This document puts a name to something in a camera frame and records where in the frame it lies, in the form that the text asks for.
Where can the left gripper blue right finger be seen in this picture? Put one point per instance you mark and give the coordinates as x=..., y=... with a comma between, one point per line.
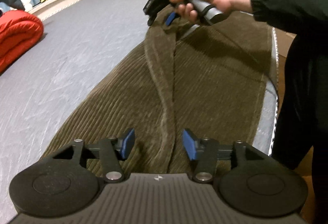
x=190, y=143

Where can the person's black sleeved forearm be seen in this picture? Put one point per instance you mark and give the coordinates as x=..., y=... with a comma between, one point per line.
x=293, y=16

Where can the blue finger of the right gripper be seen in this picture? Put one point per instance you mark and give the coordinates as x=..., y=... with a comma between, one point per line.
x=170, y=18

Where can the red folded blanket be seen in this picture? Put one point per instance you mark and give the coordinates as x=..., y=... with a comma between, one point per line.
x=20, y=31

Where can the brown corduroy pants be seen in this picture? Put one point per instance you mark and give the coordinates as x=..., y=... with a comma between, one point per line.
x=210, y=79

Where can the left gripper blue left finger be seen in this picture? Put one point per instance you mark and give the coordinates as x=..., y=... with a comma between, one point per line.
x=127, y=143

